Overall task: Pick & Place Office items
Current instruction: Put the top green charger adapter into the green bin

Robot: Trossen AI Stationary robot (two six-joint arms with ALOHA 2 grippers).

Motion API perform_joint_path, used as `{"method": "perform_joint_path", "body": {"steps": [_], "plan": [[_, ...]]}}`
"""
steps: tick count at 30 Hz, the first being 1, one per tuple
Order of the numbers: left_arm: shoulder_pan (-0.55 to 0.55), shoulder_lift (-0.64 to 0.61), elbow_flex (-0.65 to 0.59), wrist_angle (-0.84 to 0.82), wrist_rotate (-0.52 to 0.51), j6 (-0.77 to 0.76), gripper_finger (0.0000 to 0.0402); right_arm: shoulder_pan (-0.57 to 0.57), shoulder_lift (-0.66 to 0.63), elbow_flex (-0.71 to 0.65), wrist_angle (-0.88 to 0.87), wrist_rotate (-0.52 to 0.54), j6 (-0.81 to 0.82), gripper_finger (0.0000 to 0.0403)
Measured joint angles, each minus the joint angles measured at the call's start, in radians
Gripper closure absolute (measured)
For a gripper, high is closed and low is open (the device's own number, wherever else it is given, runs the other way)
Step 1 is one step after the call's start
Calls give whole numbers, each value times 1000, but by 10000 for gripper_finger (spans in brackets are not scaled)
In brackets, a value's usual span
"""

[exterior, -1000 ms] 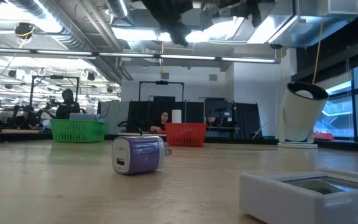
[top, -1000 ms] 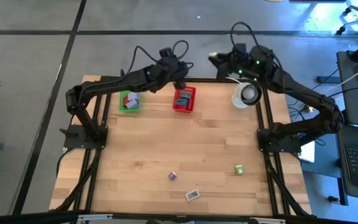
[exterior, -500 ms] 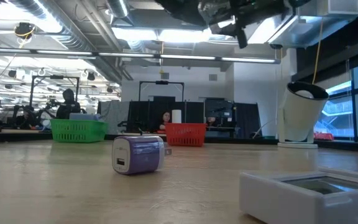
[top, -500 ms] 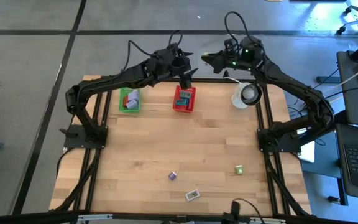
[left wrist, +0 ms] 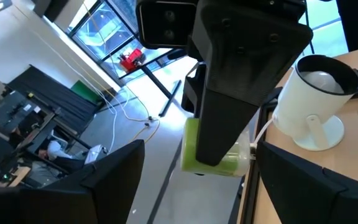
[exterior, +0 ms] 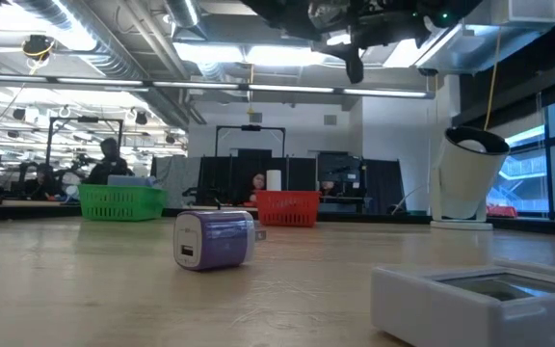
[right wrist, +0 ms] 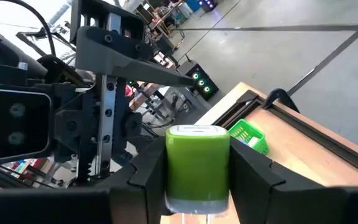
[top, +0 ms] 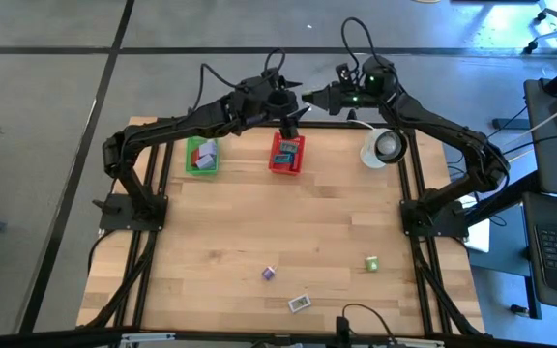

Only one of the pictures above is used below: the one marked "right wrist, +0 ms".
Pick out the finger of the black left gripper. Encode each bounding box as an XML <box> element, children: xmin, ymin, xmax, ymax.
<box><xmin>75</xmin><ymin>25</ymin><xmax>195</xmax><ymax>88</ymax></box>
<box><xmin>116</xmin><ymin>109</ymin><xmax>163</xmax><ymax>162</ymax></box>

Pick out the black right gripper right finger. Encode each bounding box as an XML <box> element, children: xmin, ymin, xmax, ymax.
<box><xmin>228</xmin><ymin>136</ymin><xmax>358</xmax><ymax>224</ymax></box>

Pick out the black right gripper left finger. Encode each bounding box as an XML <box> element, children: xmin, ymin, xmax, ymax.
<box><xmin>0</xmin><ymin>136</ymin><xmax>168</xmax><ymax>224</ymax></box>

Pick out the pink charger cube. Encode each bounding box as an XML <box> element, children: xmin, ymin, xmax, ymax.
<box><xmin>247</xmin><ymin>136</ymin><xmax>260</xmax><ymax>149</ymax></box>

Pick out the green white charger cube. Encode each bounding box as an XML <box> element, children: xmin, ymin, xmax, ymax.
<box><xmin>165</xmin><ymin>124</ymin><xmax>231</xmax><ymax>216</ymax></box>

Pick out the black box with green lights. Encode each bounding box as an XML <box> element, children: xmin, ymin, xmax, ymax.
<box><xmin>177</xmin><ymin>60</ymin><xmax>221</xmax><ymax>102</ymax></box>

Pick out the green plastic basket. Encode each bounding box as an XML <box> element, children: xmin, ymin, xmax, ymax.
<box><xmin>227</xmin><ymin>118</ymin><xmax>270</xmax><ymax>156</ymax></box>

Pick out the black table clamp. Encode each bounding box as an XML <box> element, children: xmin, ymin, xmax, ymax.
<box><xmin>262</xmin><ymin>88</ymin><xmax>301</xmax><ymax>114</ymax></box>

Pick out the black aluminium table frame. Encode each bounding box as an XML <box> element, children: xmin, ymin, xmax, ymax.
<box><xmin>212</xmin><ymin>89</ymin><xmax>358</xmax><ymax>181</ymax></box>

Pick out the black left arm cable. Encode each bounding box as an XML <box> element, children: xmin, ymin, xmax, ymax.
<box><xmin>0</xmin><ymin>0</ymin><xmax>57</xmax><ymax>58</ymax></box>

